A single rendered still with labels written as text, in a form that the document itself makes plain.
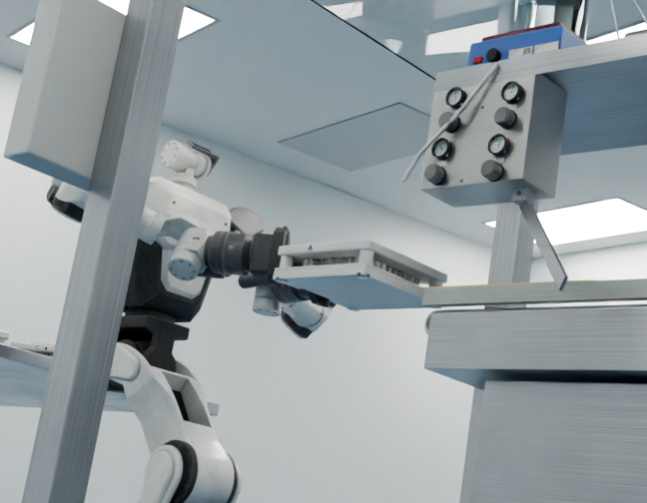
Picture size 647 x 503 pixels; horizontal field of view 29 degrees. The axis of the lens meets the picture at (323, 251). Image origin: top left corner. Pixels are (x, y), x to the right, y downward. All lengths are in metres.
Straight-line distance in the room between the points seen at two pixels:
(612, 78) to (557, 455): 0.65
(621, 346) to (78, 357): 0.82
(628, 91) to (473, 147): 0.28
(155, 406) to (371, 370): 5.71
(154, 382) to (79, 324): 1.06
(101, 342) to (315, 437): 6.44
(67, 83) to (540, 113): 0.83
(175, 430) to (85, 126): 1.06
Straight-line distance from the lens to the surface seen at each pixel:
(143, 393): 2.80
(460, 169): 2.21
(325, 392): 8.20
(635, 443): 1.98
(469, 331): 2.14
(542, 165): 2.18
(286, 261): 2.49
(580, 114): 2.37
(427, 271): 2.47
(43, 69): 1.80
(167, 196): 2.89
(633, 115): 2.36
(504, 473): 2.09
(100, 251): 1.74
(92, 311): 1.73
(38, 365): 3.31
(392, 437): 8.54
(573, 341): 2.02
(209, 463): 2.67
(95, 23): 1.87
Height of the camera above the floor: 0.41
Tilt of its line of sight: 14 degrees up
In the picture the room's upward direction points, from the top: 9 degrees clockwise
